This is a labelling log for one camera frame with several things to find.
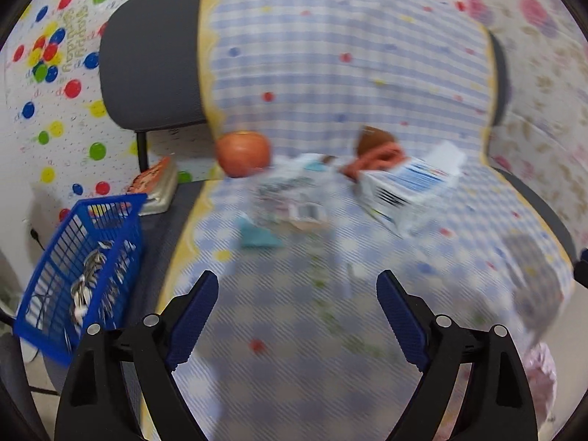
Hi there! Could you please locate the dark grey office chair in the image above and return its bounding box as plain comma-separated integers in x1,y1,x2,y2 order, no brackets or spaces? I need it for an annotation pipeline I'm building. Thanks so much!
45,0,580,391

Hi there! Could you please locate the polka dot birthday backdrop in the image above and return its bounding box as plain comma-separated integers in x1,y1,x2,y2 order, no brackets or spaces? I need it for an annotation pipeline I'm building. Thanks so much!
0,0,466,221

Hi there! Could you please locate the blue white milk carton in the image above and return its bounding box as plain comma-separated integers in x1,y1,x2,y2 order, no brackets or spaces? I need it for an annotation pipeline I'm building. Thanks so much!
358,158,459,237

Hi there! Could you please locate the small clear wrapper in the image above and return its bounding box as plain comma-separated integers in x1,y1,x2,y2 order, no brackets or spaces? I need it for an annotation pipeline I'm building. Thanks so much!
247,153,333,232

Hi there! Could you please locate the blue checkered cloth cover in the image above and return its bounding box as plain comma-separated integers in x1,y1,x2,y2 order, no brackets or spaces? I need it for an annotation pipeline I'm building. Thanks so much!
165,0,575,440

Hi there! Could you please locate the blue plastic basket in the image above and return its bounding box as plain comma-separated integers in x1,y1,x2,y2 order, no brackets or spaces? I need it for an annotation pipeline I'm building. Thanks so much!
14,193,147,365

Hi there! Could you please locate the white paper scrap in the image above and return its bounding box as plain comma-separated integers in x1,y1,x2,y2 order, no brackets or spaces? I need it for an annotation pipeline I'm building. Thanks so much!
424,140,467,177

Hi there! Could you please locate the orange knitted glove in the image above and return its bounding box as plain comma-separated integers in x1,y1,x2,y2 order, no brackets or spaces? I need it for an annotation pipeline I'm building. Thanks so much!
340,142,406,180

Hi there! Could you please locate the teal paper scrap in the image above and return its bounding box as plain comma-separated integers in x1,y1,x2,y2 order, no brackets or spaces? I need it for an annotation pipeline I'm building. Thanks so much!
237,217,283,249

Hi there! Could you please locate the red orange apple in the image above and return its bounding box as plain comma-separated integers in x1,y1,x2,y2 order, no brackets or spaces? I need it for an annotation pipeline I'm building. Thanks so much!
215,132,272,178

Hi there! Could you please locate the floral pink backdrop sheet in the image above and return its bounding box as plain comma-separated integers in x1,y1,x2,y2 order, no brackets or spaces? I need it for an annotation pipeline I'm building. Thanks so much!
466,0,587,247

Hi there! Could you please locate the pink trash bag bin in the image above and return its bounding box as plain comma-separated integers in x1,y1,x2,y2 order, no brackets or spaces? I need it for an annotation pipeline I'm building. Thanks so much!
431,341,559,441

